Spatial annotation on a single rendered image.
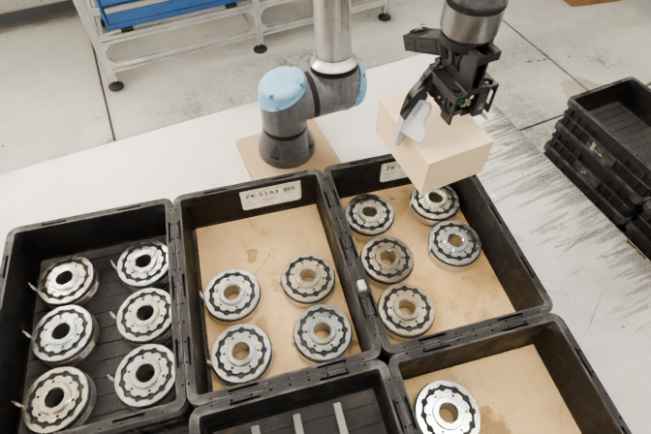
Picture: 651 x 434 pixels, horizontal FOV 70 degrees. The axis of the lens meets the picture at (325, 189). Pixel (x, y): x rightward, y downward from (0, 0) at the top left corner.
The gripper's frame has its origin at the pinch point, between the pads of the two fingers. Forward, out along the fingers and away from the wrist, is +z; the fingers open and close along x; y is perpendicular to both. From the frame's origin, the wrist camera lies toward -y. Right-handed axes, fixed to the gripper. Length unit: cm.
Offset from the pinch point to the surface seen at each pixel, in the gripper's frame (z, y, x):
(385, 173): 21.5, -9.6, -1.2
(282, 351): 26.9, 15.2, -34.6
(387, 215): 24.0, -1.3, -5.0
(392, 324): 23.9, 19.7, -15.3
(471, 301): 26.9, 21.0, 1.2
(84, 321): 24, -3, -65
